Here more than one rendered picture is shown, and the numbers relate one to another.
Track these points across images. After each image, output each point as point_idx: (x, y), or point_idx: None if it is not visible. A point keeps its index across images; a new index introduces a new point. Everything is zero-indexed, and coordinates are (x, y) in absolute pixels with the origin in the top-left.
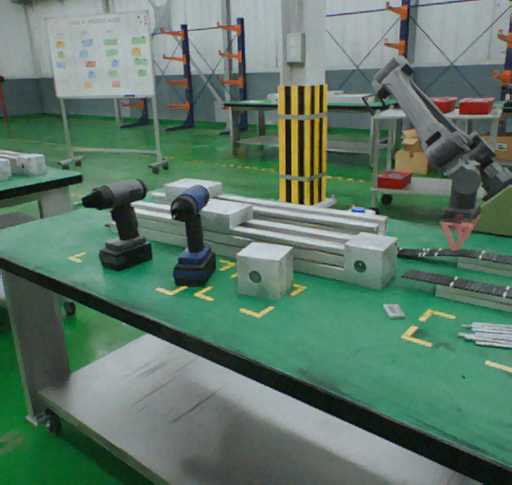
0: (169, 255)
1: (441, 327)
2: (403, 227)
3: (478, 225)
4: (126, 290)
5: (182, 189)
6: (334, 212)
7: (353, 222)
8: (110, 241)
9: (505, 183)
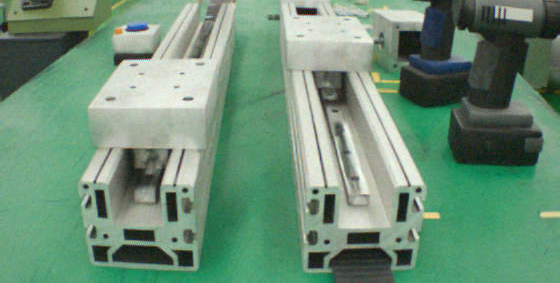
0: (413, 136)
1: (360, 21)
2: (100, 47)
3: (97, 20)
4: (535, 119)
5: (212, 88)
6: (190, 18)
7: (231, 8)
8: (525, 109)
9: None
